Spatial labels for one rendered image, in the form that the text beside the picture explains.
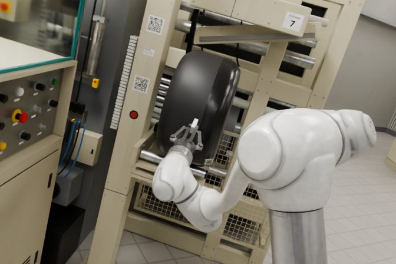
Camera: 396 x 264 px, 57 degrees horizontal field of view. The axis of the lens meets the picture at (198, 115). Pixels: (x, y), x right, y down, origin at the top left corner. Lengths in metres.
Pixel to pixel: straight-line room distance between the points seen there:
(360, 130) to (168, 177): 0.59
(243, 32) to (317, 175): 1.51
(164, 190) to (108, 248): 1.13
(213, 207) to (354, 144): 0.55
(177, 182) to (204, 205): 0.12
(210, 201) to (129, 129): 0.81
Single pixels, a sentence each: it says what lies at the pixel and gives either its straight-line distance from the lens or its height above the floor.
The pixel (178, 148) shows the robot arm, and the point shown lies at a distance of 1.26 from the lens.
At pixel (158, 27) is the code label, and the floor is 1.50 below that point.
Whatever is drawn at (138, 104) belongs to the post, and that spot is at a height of 1.12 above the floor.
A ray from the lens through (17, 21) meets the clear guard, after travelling 1.36.
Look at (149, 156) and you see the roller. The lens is 1.80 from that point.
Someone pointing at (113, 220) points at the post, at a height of 0.45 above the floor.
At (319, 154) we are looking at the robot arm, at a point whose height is 1.46.
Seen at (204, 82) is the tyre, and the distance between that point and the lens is 1.60.
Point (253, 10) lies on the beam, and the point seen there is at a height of 1.70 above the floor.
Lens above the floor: 1.64
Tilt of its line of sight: 16 degrees down
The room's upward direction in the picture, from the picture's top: 16 degrees clockwise
